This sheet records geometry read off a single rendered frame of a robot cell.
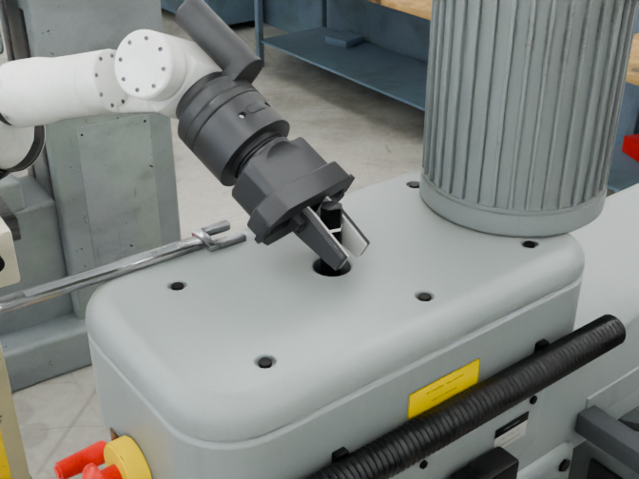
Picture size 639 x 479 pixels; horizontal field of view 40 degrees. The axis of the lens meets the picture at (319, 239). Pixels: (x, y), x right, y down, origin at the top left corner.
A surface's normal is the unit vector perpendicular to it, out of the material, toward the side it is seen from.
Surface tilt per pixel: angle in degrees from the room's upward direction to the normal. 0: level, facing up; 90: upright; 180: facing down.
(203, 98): 52
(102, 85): 76
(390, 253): 0
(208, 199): 0
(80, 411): 0
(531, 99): 90
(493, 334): 90
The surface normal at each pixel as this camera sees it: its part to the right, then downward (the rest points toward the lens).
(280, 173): 0.39, -0.60
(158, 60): -0.39, 0.07
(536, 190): 0.01, 0.49
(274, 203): -0.18, -0.15
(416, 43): -0.80, 0.29
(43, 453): 0.00, -0.87
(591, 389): 0.61, 0.39
